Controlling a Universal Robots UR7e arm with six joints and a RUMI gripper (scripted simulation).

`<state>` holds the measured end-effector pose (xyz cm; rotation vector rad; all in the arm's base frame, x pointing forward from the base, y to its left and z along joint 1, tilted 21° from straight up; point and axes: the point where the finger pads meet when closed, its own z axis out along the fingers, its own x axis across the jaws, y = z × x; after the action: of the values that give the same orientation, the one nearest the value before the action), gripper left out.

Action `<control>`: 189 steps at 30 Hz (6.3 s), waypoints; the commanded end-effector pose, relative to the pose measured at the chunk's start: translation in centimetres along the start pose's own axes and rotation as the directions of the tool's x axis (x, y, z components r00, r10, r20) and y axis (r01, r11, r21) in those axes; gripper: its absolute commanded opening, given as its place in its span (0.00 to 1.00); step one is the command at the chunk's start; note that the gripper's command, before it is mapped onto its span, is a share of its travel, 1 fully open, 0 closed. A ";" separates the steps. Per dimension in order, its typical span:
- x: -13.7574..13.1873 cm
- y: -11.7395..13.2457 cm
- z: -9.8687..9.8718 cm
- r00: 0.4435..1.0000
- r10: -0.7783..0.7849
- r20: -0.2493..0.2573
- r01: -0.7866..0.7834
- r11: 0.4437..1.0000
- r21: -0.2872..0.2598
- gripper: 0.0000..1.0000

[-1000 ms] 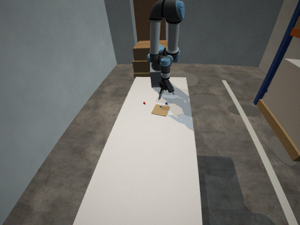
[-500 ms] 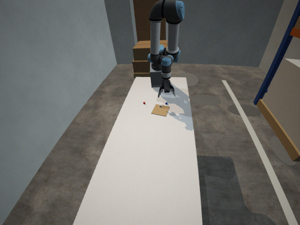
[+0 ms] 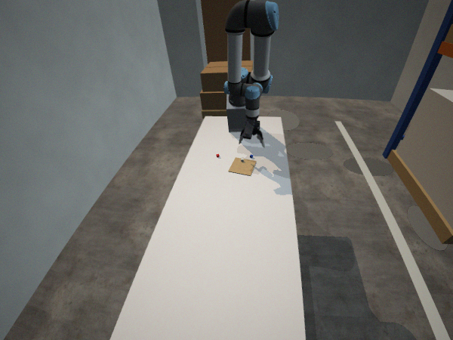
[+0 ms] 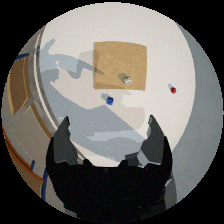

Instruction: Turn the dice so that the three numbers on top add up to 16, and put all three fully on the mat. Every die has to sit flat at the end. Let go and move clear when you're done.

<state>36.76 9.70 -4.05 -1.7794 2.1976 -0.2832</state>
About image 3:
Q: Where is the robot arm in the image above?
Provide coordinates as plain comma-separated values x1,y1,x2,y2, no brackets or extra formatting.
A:
223,0,279,117

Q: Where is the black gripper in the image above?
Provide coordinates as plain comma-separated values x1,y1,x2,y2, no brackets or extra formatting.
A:
239,115,265,148

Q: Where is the tan square mat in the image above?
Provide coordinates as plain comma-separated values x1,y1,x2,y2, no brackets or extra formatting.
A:
228,157,256,176

